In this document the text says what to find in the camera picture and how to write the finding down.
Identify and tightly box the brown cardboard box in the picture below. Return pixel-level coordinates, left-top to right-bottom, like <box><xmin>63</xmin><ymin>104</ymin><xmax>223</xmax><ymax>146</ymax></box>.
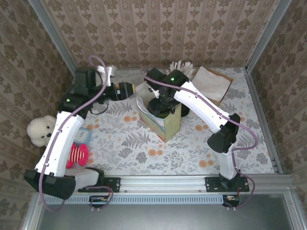
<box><xmin>191</xmin><ymin>66</ymin><xmax>234</xmax><ymax>106</ymax></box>

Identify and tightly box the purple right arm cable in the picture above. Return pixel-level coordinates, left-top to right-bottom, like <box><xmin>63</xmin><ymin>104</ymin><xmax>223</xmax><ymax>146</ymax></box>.
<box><xmin>143</xmin><ymin>76</ymin><xmax>259</xmax><ymax>209</ymax></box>

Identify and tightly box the aluminium mounting rail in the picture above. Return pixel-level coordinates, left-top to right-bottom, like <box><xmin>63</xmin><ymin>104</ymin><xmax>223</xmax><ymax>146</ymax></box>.
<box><xmin>35</xmin><ymin>174</ymin><xmax>295</xmax><ymax>195</ymax></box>

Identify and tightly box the black connector with wires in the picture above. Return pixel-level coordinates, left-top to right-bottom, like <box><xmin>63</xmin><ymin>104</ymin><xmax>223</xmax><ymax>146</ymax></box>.
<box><xmin>222</xmin><ymin>194</ymin><xmax>240</xmax><ymax>208</ymax></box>
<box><xmin>88</xmin><ymin>195</ymin><xmax>110</xmax><ymax>208</ymax></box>

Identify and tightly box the pink doll with glasses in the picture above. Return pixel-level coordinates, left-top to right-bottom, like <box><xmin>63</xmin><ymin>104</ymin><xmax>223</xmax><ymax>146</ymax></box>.
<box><xmin>66</xmin><ymin>127</ymin><xmax>92</xmax><ymax>170</ymax></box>

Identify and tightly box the landscape print paper bag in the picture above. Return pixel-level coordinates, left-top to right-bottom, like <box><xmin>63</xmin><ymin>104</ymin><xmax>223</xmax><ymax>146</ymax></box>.
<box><xmin>135</xmin><ymin>82</ymin><xmax>182</xmax><ymax>144</ymax></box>

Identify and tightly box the white paper napkin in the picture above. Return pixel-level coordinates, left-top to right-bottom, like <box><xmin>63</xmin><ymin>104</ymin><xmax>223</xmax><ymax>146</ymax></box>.
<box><xmin>191</xmin><ymin>66</ymin><xmax>231</xmax><ymax>101</ymax></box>

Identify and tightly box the grey metal sheet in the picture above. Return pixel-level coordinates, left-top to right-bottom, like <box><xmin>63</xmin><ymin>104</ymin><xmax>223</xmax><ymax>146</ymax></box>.
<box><xmin>21</xmin><ymin>194</ymin><xmax>307</xmax><ymax>230</ymax></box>

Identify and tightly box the white plush dog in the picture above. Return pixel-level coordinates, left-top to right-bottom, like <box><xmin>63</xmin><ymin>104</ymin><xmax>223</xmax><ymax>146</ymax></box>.
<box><xmin>26</xmin><ymin>115</ymin><xmax>58</xmax><ymax>147</ymax></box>

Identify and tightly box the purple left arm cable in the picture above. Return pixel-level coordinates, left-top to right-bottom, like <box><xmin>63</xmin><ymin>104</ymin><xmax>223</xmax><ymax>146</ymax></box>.
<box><xmin>38</xmin><ymin>56</ymin><xmax>113</xmax><ymax>213</ymax></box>

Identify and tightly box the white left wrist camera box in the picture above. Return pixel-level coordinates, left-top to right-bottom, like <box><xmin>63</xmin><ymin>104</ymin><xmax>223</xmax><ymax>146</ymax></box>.
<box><xmin>95</xmin><ymin>64</ymin><xmax>118</xmax><ymax>86</ymax></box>

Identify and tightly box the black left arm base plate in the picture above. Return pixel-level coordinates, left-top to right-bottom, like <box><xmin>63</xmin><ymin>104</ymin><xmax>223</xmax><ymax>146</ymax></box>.
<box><xmin>78</xmin><ymin>177</ymin><xmax>121</xmax><ymax>194</ymax></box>

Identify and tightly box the grey slotted cable duct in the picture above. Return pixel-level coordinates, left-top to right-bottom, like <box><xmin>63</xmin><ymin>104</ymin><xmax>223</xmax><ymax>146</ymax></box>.
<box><xmin>44</xmin><ymin>194</ymin><xmax>224</xmax><ymax>205</ymax></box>

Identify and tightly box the aluminium frame post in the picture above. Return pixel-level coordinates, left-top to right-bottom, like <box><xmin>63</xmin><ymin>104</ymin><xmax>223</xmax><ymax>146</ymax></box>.
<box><xmin>28</xmin><ymin>0</ymin><xmax>80</xmax><ymax>76</ymax></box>
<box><xmin>245</xmin><ymin>0</ymin><xmax>293</xmax><ymax>74</ymax></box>

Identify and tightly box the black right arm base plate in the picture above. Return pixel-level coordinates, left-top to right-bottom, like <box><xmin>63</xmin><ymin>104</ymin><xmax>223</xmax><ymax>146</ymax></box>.
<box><xmin>205</xmin><ymin>176</ymin><xmax>250</xmax><ymax>194</ymax></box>

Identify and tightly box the white wrapped straws bundle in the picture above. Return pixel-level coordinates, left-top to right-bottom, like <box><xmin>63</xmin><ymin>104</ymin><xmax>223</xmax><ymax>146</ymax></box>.
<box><xmin>169</xmin><ymin>61</ymin><xmax>195</xmax><ymax>75</ymax></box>

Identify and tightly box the aluminium table side rail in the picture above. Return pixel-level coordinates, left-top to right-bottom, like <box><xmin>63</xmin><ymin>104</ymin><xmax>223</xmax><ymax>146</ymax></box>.
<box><xmin>245</xmin><ymin>69</ymin><xmax>284</xmax><ymax>174</ymax></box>

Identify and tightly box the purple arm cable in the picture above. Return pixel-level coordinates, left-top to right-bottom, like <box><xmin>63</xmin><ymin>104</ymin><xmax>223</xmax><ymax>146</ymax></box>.
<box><xmin>38</xmin><ymin>56</ymin><xmax>113</xmax><ymax>213</ymax></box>
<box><xmin>143</xmin><ymin>76</ymin><xmax>259</xmax><ymax>209</ymax></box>

